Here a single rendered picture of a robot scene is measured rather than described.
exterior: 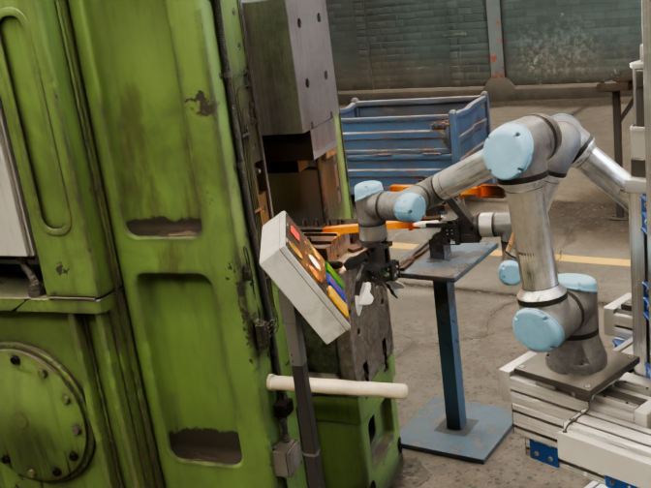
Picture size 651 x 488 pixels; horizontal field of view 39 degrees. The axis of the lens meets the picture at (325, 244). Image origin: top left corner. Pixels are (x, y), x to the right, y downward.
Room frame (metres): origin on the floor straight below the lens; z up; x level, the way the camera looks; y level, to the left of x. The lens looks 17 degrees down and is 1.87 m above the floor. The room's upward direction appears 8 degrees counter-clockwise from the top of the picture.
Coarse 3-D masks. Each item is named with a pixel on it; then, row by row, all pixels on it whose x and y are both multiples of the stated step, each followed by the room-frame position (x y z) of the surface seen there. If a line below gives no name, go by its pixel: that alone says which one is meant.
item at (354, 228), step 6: (432, 216) 2.79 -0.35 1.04; (438, 216) 2.77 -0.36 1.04; (390, 222) 2.83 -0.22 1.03; (396, 222) 2.82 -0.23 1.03; (324, 228) 2.93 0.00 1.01; (330, 228) 2.92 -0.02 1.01; (336, 228) 2.90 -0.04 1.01; (342, 228) 2.89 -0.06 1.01; (348, 228) 2.89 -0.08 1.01; (354, 228) 2.88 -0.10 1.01; (390, 228) 2.82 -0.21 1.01; (396, 228) 2.81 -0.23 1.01; (402, 228) 2.81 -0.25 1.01; (408, 228) 2.79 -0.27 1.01; (414, 228) 2.79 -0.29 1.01; (420, 228) 2.78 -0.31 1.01
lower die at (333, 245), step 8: (304, 232) 2.94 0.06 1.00; (312, 232) 2.93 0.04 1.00; (320, 232) 2.92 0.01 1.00; (328, 232) 2.90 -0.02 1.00; (336, 232) 2.89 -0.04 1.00; (312, 240) 2.87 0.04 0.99; (320, 240) 2.86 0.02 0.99; (328, 240) 2.85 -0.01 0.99; (336, 240) 2.88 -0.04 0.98; (344, 240) 2.94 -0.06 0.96; (320, 248) 2.81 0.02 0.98; (328, 248) 2.82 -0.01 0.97; (336, 248) 2.87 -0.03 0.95; (344, 248) 2.93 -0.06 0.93; (328, 256) 2.81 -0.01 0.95; (336, 256) 2.87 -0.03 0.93
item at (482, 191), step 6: (390, 186) 3.36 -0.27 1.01; (396, 186) 3.35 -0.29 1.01; (402, 186) 3.34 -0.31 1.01; (408, 186) 3.33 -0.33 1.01; (480, 186) 3.16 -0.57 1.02; (486, 186) 3.15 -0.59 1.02; (492, 186) 3.13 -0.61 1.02; (498, 186) 3.12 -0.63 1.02; (468, 192) 3.18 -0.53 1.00; (474, 192) 3.17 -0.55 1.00; (480, 192) 3.15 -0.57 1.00; (486, 192) 3.15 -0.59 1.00; (492, 192) 3.14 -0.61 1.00; (498, 192) 3.13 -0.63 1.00; (504, 192) 3.12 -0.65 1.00
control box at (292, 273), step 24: (288, 216) 2.50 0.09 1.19; (264, 240) 2.35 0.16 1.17; (288, 240) 2.26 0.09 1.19; (264, 264) 2.18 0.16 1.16; (288, 264) 2.18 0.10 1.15; (312, 264) 2.31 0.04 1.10; (288, 288) 2.18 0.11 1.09; (312, 288) 2.18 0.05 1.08; (312, 312) 2.18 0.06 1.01; (336, 312) 2.18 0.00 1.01; (336, 336) 2.18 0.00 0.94
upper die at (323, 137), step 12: (312, 132) 2.81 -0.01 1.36; (324, 132) 2.89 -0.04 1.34; (264, 144) 2.87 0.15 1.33; (276, 144) 2.85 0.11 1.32; (288, 144) 2.83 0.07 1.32; (300, 144) 2.82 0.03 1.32; (312, 144) 2.80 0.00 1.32; (324, 144) 2.88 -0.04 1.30; (336, 144) 2.97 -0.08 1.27; (264, 156) 2.87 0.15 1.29; (276, 156) 2.85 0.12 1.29; (288, 156) 2.84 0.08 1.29; (300, 156) 2.82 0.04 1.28; (312, 156) 2.80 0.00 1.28
